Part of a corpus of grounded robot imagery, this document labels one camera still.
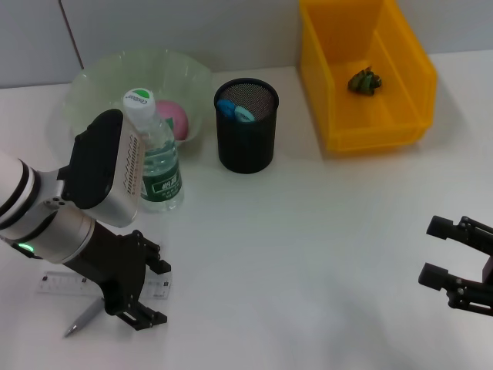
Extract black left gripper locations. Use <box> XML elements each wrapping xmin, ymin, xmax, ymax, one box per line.
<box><xmin>62</xmin><ymin>220</ymin><xmax>173</xmax><ymax>331</ymax></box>

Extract black mesh pen holder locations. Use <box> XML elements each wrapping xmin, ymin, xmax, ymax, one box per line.
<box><xmin>213</xmin><ymin>78</ymin><xmax>280</xmax><ymax>175</ymax></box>

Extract pink toy peach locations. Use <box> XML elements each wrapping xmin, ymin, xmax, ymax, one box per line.
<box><xmin>156</xmin><ymin>99</ymin><xmax>190</xmax><ymax>142</ymax></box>

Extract yellow plastic bin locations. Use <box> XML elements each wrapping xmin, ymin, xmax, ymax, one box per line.
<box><xmin>298</xmin><ymin>0</ymin><xmax>439</xmax><ymax>153</ymax></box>

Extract green plastic wrapper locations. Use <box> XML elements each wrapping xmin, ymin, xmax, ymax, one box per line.
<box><xmin>347</xmin><ymin>67</ymin><xmax>383</xmax><ymax>96</ymax></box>

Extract silver ballpoint pen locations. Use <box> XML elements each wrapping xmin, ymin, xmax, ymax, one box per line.
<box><xmin>62</xmin><ymin>296</ymin><xmax>104</xmax><ymax>339</ymax></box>

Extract clear plastic ruler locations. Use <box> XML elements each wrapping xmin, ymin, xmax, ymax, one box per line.
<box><xmin>36</xmin><ymin>271</ymin><xmax>172</xmax><ymax>301</ymax></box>

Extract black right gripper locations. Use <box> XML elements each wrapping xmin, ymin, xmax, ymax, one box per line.
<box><xmin>418</xmin><ymin>215</ymin><xmax>493</xmax><ymax>318</ymax></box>

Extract translucent green fruit plate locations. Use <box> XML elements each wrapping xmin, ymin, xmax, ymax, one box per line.
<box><xmin>63</xmin><ymin>46</ymin><xmax>213</xmax><ymax>150</ymax></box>

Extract blue scissors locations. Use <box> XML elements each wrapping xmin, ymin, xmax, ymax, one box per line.
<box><xmin>216</xmin><ymin>99</ymin><xmax>256</xmax><ymax>123</ymax></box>

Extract clear green-label water bottle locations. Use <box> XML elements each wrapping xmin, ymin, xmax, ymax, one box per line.
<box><xmin>122</xmin><ymin>87</ymin><xmax>185</xmax><ymax>213</ymax></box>

